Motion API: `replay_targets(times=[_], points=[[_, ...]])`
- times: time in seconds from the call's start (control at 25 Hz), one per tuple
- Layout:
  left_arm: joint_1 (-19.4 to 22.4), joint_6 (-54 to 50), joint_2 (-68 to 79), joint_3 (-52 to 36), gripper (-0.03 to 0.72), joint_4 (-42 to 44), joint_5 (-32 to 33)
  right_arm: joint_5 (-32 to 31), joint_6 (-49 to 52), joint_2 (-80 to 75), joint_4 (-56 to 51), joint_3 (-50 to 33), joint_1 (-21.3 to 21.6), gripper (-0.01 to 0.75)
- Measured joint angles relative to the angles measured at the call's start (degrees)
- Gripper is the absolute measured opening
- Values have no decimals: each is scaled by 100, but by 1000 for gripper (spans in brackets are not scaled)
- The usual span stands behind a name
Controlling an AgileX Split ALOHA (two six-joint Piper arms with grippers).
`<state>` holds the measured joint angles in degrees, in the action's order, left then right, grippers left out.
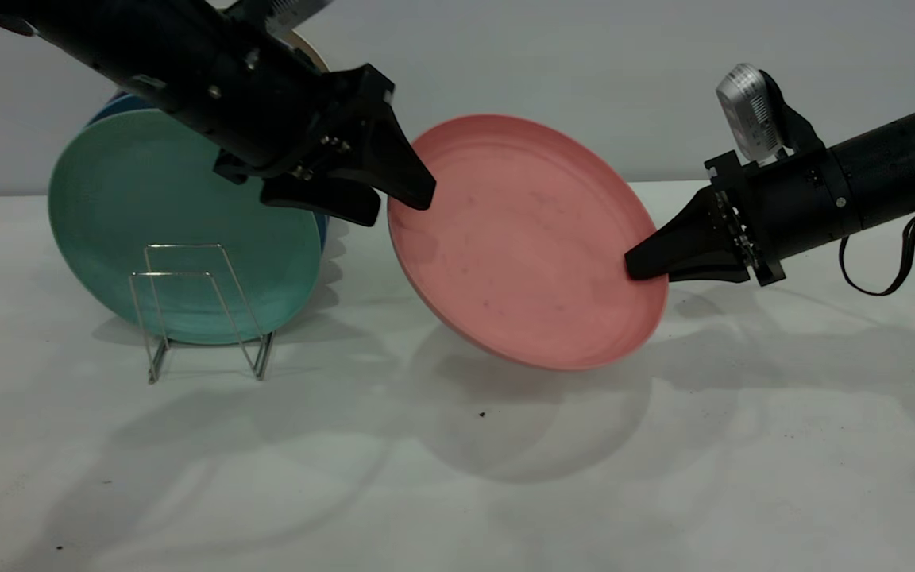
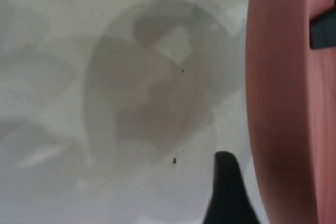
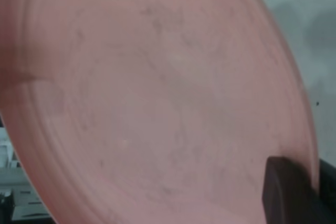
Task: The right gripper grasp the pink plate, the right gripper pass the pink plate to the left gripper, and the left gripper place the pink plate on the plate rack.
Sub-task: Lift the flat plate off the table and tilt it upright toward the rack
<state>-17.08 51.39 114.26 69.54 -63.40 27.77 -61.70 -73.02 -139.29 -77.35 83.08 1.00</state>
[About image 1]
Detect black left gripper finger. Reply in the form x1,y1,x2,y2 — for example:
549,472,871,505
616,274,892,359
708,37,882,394
332,102,437,212
260,173,384,228

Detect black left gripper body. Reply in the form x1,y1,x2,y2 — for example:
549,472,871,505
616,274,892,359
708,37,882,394
214,64,396,185

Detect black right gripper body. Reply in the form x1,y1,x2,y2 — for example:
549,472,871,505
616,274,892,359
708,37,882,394
704,147,855,288

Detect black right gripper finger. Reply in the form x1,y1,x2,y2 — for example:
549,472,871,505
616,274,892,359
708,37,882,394
624,185,744,280
666,265,752,285

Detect pink plastic plate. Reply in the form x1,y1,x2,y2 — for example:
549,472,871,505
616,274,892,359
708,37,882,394
387,114,670,372

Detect beige plastic plate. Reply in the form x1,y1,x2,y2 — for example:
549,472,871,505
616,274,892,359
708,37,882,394
281,29,330,74

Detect green plastic plate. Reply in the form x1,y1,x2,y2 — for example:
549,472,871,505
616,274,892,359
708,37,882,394
48,107,328,346

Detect blue plastic plate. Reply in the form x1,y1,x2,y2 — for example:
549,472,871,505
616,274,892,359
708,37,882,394
88,90,330,249

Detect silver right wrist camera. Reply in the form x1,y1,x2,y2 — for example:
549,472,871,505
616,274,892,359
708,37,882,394
715,63,828,166

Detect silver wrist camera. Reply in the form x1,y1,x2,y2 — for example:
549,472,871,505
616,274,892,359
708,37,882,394
715,63,828,166
226,0,335,34

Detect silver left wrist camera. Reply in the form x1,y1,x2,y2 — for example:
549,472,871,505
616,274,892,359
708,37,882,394
226,0,335,34

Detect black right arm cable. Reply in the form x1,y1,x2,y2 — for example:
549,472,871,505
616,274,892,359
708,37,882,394
838,203,915,297

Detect metal wire plate rack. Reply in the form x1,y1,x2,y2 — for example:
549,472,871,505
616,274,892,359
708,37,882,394
129,242,274,385

